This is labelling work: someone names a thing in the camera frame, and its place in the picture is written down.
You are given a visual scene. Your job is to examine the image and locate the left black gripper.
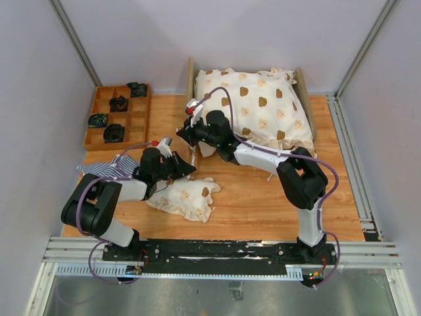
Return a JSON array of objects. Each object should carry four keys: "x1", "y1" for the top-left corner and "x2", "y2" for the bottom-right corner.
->
[{"x1": 154, "y1": 151, "x2": 197, "y2": 182}]

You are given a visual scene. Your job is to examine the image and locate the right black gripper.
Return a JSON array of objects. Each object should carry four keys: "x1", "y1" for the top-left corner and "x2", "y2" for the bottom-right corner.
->
[{"x1": 176, "y1": 113, "x2": 220, "y2": 147}]

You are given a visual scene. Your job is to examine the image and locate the wooden pet bed frame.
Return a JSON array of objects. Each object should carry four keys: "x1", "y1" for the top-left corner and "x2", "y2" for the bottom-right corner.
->
[{"x1": 186, "y1": 57, "x2": 318, "y2": 169}]

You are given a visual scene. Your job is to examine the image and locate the large bear print cushion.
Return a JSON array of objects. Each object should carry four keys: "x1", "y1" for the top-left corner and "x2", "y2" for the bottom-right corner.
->
[{"x1": 193, "y1": 68, "x2": 314, "y2": 158}]

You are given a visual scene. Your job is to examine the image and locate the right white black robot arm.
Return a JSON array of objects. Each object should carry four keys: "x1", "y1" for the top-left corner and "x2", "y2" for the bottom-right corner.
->
[{"x1": 177, "y1": 108, "x2": 328, "y2": 263}]

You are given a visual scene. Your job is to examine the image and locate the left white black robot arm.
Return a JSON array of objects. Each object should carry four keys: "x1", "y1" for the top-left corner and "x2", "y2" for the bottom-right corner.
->
[{"x1": 61, "y1": 147, "x2": 196, "y2": 261}]

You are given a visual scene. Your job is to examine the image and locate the small bear print pillow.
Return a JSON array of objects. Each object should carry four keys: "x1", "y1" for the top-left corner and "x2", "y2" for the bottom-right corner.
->
[{"x1": 146, "y1": 178, "x2": 221, "y2": 223}]

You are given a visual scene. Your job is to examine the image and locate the blue striped cloth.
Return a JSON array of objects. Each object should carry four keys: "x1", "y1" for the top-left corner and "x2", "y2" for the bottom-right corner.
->
[{"x1": 77, "y1": 155, "x2": 139, "y2": 180}]

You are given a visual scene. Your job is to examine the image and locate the black rolled sock top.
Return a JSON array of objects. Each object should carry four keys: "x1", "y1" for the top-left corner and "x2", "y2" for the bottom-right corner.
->
[{"x1": 126, "y1": 82, "x2": 147, "y2": 98}]

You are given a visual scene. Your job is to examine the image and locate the wooden compartment tray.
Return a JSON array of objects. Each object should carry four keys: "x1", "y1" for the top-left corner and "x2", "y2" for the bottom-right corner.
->
[{"x1": 84, "y1": 84, "x2": 151, "y2": 151}]

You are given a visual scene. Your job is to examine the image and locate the black rolled sock bottom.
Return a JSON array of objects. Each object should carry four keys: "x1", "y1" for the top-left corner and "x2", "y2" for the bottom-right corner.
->
[{"x1": 103, "y1": 123, "x2": 125, "y2": 144}]

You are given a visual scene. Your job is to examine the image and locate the black rolled sock middle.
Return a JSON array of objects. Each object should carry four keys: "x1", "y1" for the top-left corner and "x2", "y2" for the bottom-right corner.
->
[{"x1": 109, "y1": 95, "x2": 129, "y2": 113}]

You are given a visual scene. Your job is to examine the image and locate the black green rolled sock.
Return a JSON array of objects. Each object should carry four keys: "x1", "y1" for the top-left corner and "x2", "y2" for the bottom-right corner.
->
[{"x1": 88, "y1": 113, "x2": 109, "y2": 128}]

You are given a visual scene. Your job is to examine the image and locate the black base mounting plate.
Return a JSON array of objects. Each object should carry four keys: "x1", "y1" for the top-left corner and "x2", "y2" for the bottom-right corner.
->
[{"x1": 102, "y1": 239, "x2": 337, "y2": 276}]

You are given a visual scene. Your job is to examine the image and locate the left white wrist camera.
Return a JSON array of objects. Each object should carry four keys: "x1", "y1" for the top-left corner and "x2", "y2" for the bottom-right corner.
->
[{"x1": 156, "y1": 136, "x2": 172, "y2": 158}]

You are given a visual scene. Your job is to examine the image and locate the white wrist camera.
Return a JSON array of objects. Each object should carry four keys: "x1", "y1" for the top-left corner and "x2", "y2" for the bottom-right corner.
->
[
  {"x1": 156, "y1": 136, "x2": 172, "y2": 158},
  {"x1": 185, "y1": 99, "x2": 203, "y2": 128}
]

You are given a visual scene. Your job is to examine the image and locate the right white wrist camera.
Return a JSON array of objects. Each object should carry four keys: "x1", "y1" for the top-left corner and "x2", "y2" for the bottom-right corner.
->
[{"x1": 185, "y1": 99, "x2": 203, "y2": 128}]

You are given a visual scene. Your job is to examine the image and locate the aluminium rail frame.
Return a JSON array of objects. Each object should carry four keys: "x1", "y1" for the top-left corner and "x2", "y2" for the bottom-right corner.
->
[{"x1": 26, "y1": 95, "x2": 417, "y2": 315}]

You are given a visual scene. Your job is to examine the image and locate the left aluminium corner post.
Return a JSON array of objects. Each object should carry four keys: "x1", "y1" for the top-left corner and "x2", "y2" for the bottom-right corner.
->
[{"x1": 48, "y1": 0, "x2": 102, "y2": 87}]

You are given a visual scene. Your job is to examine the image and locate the aluminium corner post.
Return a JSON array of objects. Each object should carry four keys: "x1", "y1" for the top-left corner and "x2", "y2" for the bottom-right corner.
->
[
  {"x1": 48, "y1": 0, "x2": 102, "y2": 87},
  {"x1": 334, "y1": 0, "x2": 400, "y2": 99}
]

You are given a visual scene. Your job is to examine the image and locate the right aluminium corner post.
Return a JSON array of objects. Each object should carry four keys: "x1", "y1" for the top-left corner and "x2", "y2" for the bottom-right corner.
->
[{"x1": 334, "y1": 0, "x2": 400, "y2": 99}]

